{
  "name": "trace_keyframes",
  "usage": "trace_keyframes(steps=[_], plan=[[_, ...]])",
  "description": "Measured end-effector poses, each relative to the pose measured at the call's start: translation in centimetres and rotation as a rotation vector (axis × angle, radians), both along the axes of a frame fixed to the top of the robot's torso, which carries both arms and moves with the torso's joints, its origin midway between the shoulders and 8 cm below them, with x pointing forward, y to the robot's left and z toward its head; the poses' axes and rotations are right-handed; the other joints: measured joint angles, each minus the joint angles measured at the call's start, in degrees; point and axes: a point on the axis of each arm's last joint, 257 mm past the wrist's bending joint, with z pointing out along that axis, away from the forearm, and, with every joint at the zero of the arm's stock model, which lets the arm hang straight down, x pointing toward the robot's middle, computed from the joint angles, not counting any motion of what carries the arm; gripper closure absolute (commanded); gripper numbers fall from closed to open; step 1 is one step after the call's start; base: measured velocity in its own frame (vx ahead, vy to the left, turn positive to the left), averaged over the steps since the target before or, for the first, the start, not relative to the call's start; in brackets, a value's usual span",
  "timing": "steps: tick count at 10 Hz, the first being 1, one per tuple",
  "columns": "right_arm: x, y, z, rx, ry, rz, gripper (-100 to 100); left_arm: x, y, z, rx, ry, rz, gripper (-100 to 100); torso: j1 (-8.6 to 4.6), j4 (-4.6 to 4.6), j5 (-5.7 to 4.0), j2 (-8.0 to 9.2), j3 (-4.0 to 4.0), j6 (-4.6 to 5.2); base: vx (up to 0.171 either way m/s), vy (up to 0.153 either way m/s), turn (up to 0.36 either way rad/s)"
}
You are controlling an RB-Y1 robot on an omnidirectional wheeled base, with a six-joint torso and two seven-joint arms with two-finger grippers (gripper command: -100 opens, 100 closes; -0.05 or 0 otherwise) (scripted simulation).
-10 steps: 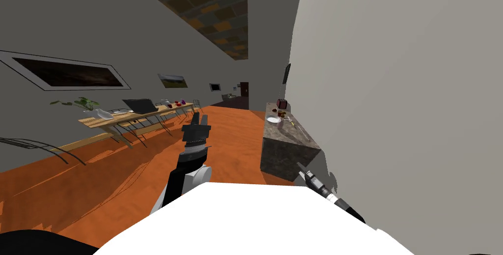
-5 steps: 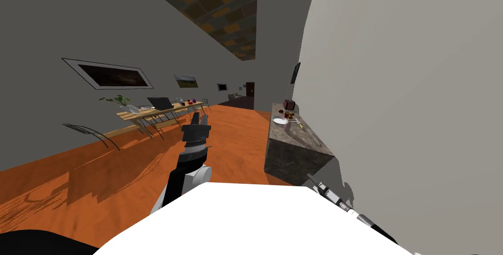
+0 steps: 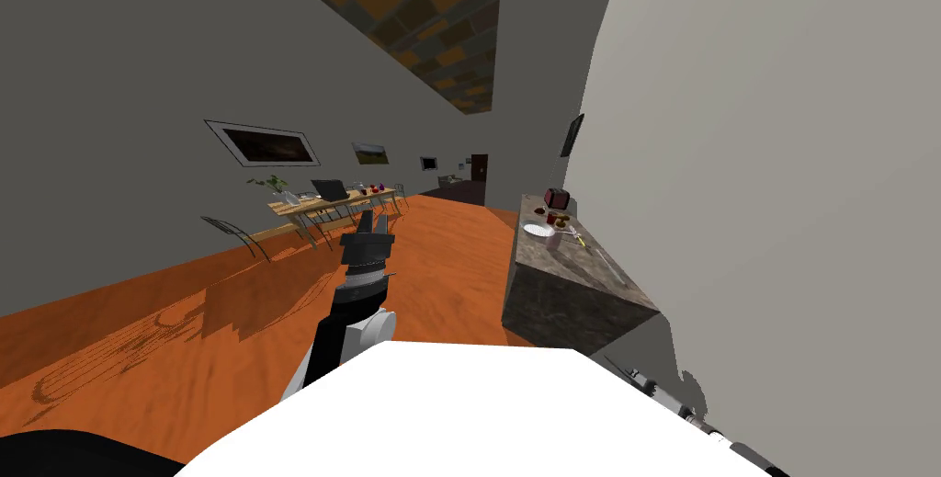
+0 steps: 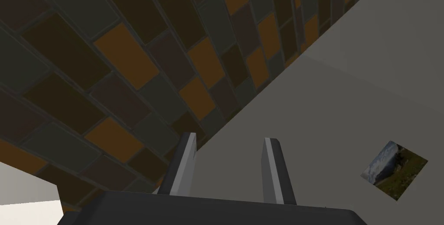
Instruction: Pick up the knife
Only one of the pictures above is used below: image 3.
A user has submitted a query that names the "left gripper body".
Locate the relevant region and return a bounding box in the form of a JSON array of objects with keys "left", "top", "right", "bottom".
[{"left": 338, "top": 230, "right": 398, "bottom": 267}]

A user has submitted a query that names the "wooden dining table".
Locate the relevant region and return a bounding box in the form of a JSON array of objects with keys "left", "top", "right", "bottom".
[{"left": 245, "top": 174, "right": 410, "bottom": 249}]

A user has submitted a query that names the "green landscape picture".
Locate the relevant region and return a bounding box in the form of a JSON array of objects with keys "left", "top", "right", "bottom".
[{"left": 350, "top": 142, "right": 391, "bottom": 166}]

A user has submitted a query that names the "large dark framed picture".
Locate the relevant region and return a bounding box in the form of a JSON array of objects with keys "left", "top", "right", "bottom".
[{"left": 203, "top": 119, "right": 323, "bottom": 169}]

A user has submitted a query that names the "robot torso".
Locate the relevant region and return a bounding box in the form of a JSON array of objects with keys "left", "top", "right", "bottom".
[{"left": 173, "top": 340, "right": 775, "bottom": 477}]

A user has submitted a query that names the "silver fork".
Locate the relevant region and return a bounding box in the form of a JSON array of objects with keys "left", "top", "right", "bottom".
[{"left": 594, "top": 247, "right": 628, "bottom": 286}]

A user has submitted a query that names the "black wire chair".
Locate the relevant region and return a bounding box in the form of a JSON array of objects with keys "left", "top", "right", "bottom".
[{"left": 198, "top": 215, "right": 274, "bottom": 265}]

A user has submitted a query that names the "black wall television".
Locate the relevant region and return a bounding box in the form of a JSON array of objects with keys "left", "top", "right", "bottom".
[{"left": 561, "top": 113, "right": 586, "bottom": 159}]

